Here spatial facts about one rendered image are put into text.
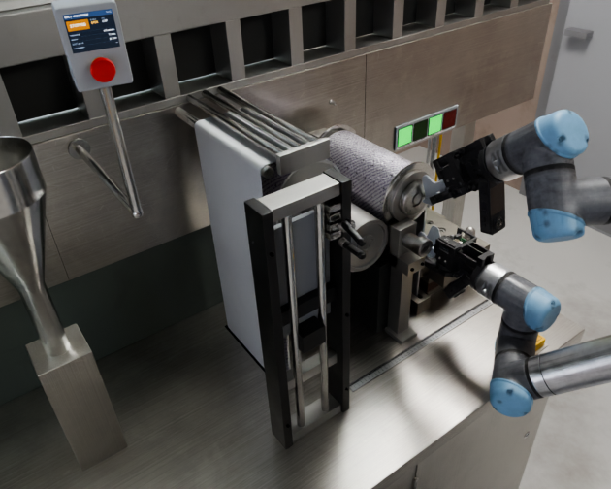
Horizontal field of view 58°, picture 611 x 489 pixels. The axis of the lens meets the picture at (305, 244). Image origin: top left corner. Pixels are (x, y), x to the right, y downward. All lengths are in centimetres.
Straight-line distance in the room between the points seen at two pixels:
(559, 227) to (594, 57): 247
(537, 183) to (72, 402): 85
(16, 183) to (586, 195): 80
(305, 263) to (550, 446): 164
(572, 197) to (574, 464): 157
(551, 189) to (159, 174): 75
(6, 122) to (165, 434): 66
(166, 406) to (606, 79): 273
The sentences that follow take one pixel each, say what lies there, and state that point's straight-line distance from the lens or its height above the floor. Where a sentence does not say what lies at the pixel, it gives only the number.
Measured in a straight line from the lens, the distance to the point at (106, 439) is 117.
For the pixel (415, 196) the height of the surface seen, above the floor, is 126.
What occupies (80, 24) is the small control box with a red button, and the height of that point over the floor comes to 169.
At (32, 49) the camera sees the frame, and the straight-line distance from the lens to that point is 107.
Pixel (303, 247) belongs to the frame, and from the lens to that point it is 89.
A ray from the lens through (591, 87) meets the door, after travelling 336.
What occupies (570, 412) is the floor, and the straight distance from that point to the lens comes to 250.
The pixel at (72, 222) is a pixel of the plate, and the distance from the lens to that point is 118.
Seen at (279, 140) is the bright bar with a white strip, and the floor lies 145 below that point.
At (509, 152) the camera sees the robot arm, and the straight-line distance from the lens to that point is 96.
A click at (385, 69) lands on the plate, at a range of 148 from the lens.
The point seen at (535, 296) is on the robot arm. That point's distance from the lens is 113.
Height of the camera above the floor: 184
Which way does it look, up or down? 35 degrees down
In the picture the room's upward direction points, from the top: 3 degrees counter-clockwise
